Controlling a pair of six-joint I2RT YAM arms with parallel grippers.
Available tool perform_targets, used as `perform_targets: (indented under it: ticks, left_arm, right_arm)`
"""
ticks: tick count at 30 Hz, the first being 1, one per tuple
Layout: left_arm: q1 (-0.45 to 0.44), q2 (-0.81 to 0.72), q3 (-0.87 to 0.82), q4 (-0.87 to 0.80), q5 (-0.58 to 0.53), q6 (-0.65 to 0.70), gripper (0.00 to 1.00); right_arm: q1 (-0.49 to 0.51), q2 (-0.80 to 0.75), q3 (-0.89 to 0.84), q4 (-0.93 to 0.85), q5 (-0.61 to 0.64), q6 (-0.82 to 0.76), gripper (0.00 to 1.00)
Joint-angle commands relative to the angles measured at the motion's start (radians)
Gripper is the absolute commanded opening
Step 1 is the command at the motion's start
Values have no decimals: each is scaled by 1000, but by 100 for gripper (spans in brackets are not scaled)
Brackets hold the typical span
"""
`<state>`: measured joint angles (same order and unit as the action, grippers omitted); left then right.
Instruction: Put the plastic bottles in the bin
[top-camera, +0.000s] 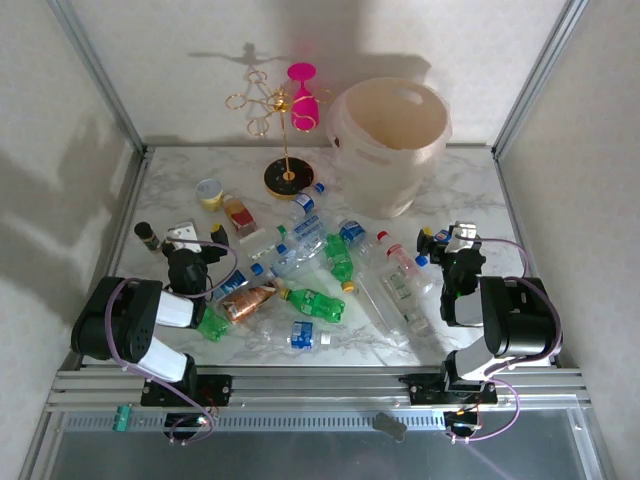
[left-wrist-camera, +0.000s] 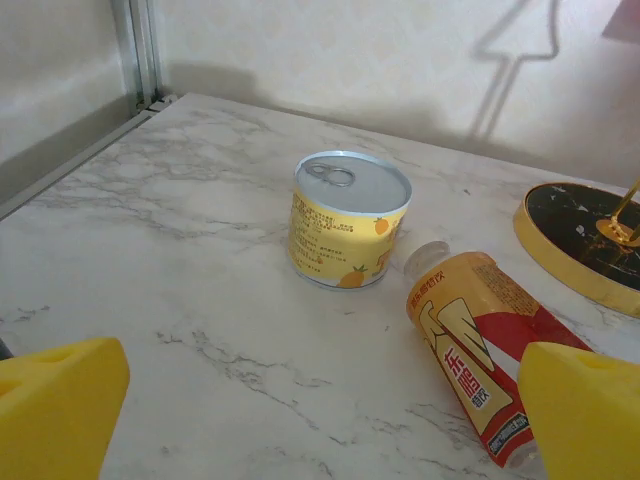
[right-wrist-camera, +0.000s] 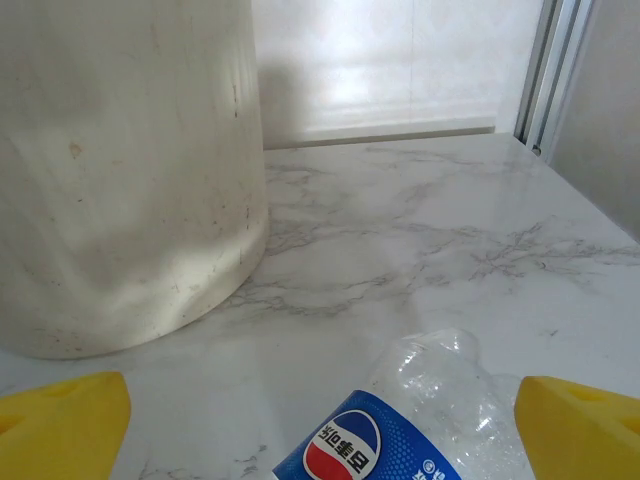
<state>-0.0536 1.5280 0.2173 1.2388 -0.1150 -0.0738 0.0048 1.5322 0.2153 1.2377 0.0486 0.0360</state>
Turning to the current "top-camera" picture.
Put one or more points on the red cap clear bottle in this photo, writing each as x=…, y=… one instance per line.
x=402, y=256

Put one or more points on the copper brown plastic bottle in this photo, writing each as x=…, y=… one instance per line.
x=247, y=302

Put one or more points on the clear bottle blue label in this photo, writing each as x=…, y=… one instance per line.
x=352, y=232

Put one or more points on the green plastic bottle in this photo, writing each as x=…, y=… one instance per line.
x=340, y=260
x=215, y=326
x=315, y=302

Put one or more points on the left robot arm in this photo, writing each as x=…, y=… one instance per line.
x=125, y=320

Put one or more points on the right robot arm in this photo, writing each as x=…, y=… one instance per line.
x=520, y=320

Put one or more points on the translucent white plastic bin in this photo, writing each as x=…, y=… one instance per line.
x=385, y=185

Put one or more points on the Pepsi label plastic bottle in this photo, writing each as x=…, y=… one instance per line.
x=421, y=260

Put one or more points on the blue cap clear bottle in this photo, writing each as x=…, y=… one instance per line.
x=235, y=285

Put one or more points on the orange drink bottle red label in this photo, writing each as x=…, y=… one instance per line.
x=241, y=216

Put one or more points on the small black bottle gold label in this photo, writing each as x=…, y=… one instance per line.
x=146, y=234

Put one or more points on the yellow can silver lid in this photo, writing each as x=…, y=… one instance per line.
x=210, y=192

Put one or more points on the small blue label bottle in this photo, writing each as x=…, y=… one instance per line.
x=304, y=201

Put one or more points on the crushed blue label bottle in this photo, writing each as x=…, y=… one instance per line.
x=305, y=336

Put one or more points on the black controller board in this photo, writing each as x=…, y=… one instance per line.
x=180, y=422
x=460, y=425

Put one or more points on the green terminal connector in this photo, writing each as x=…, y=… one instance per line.
x=121, y=420

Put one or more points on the pink plastic wine glass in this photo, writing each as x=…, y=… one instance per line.
x=304, y=107

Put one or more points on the grey metal panel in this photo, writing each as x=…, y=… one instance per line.
x=300, y=460

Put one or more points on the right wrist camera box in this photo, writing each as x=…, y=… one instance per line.
x=464, y=235

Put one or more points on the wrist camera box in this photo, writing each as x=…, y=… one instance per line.
x=182, y=231
x=464, y=235

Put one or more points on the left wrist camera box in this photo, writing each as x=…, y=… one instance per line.
x=182, y=231

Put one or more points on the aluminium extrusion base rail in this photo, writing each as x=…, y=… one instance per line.
x=320, y=390

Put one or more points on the aluminium frame post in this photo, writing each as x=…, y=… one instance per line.
x=537, y=75
x=99, y=75

